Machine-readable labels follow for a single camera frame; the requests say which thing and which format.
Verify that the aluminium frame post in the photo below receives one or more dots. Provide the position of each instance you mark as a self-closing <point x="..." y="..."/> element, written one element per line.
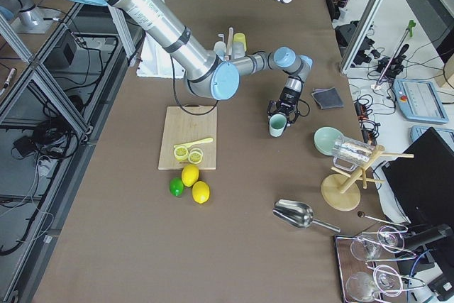
<point x="359" y="35"/>

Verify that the white wire cup rack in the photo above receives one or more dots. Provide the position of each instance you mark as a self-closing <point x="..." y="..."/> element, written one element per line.
<point x="228" y="40"/>

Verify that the yellow cup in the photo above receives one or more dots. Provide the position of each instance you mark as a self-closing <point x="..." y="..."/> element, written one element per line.
<point x="240" y="38"/>

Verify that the wine glass rack tray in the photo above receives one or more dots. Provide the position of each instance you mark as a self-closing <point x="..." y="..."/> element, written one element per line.
<point x="348" y="264"/>

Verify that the yellow lemon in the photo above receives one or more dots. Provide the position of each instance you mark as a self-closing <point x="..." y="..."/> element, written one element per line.
<point x="190" y="175"/>
<point x="201" y="192"/>

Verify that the wooden mug tree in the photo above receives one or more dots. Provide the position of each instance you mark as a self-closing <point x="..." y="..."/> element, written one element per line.
<point x="341" y="191"/>

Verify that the light blue cup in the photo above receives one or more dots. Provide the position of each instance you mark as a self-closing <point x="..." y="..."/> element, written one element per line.
<point x="222" y="55"/>

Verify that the cream white cup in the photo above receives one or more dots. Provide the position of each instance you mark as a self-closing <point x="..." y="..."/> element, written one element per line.
<point x="220" y="48"/>

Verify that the bamboo cutting board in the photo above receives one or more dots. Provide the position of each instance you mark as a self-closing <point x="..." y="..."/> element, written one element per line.
<point x="181" y="127"/>

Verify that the yellow plastic knife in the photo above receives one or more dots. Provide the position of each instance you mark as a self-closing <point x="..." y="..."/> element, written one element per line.
<point x="198" y="142"/>

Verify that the green cup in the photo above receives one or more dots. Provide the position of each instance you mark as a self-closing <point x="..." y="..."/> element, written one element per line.
<point x="277" y="125"/>

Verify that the black monitor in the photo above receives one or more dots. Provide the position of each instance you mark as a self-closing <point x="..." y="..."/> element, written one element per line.
<point x="423" y="185"/>

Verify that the lemon slice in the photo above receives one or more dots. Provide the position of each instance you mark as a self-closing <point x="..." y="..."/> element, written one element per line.
<point x="195" y="156"/>
<point x="181" y="153"/>

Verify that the green lime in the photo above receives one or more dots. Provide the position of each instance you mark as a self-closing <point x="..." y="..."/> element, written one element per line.
<point x="176" y="186"/>

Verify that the metal scoop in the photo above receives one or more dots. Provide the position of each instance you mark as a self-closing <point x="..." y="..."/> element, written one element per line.
<point x="299" y="214"/>

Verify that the grey cloth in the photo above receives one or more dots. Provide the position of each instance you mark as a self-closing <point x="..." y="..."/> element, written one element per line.
<point x="328" y="98"/>

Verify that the green bowl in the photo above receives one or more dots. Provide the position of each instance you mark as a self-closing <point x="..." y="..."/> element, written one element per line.
<point x="324" y="139"/>

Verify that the grey cup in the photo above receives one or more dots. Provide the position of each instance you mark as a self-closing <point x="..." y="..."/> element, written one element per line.
<point x="238" y="50"/>

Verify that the clear glass mug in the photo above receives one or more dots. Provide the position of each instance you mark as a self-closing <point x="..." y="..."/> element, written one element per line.
<point x="349" y="153"/>

